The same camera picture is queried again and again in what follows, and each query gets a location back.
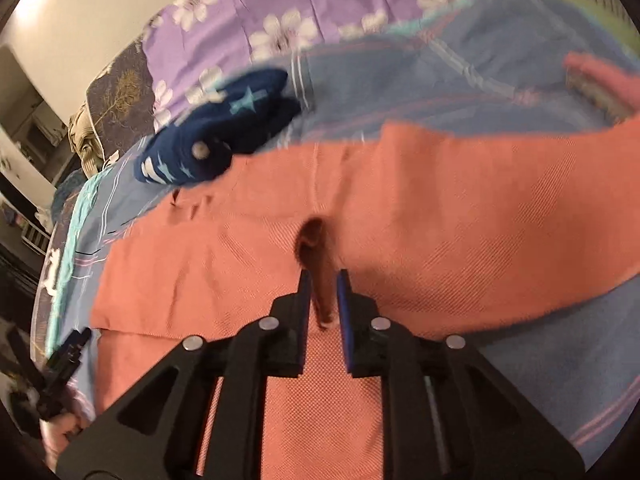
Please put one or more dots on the coral knit sweater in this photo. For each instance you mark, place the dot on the coral knit sweater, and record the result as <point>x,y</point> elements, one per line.
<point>529,243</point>

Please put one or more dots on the green mattress pad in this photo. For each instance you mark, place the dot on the green mattress pad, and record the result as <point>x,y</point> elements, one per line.
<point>620,29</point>

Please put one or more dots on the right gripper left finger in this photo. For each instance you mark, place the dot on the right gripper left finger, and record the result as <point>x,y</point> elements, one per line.
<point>198,413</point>

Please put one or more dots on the folded pink clothes stack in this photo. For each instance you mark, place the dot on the folded pink clothes stack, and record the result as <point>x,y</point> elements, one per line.
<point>603,83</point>

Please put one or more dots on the purple floral pillow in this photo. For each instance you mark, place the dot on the purple floral pillow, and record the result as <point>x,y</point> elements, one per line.
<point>193,45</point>

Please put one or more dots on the white gloved left hand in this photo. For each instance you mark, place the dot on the white gloved left hand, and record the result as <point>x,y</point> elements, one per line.
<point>57,433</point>

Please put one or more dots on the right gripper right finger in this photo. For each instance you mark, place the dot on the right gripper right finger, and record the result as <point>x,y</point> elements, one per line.
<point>447,412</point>

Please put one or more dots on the dark floral pillow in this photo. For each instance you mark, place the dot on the dark floral pillow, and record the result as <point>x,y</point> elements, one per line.
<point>120,101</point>

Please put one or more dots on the navy star fleece garment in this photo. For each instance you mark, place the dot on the navy star fleece garment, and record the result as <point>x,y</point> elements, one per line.
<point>199,145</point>

